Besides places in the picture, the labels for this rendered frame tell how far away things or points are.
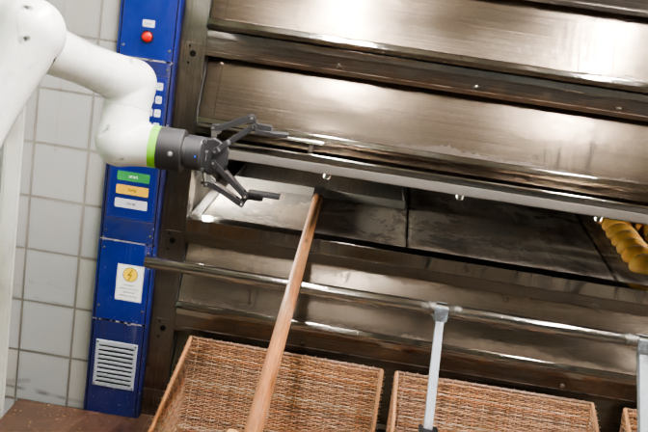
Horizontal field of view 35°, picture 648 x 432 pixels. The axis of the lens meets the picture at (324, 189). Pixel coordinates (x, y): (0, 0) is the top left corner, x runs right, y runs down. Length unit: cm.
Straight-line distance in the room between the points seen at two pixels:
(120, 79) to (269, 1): 66
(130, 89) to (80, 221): 79
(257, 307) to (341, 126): 56
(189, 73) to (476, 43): 76
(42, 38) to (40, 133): 112
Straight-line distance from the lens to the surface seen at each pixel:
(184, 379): 295
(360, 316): 287
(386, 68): 273
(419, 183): 262
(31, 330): 310
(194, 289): 291
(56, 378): 313
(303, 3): 273
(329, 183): 347
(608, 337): 253
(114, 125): 223
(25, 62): 183
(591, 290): 289
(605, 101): 278
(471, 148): 275
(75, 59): 212
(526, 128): 277
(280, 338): 204
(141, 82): 225
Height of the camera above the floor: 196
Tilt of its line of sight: 13 degrees down
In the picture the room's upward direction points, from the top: 8 degrees clockwise
